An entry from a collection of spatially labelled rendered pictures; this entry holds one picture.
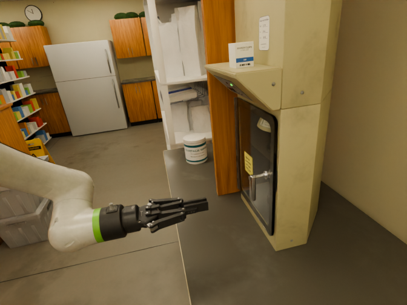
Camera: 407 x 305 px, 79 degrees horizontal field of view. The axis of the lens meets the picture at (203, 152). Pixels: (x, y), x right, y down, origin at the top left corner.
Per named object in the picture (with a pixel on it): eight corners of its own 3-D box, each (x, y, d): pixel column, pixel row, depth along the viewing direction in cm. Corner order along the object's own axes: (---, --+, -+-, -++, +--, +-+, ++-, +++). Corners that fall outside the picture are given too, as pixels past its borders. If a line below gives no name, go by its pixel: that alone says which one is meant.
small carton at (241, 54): (246, 65, 69) (245, 42, 66) (254, 66, 64) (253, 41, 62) (229, 67, 68) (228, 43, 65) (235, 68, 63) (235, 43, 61)
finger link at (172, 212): (145, 210, 69) (145, 214, 68) (185, 205, 70) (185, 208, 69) (147, 221, 71) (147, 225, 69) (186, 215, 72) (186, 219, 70)
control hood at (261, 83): (237, 89, 90) (235, 60, 86) (281, 109, 60) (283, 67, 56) (206, 94, 88) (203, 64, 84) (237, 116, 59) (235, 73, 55)
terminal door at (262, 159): (240, 189, 106) (237, 95, 90) (273, 238, 78) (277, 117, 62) (238, 189, 106) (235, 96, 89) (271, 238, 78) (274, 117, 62)
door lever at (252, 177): (267, 200, 76) (263, 195, 78) (268, 173, 72) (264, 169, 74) (251, 203, 75) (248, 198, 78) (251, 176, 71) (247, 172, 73)
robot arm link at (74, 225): (57, 260, 68) (36, 251, 59) (60, 216, 74) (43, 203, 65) (109, 249, 70) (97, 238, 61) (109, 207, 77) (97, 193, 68)
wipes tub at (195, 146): (205, 154, 155) (202, 131, 149) (209, 162, 143) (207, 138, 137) (184, 157, 153) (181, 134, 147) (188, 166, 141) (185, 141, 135)
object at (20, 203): (59, 181, 272) (49, 154, 258) (38, 214, 217) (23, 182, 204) (18, 188, 265) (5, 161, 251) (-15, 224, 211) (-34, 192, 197)
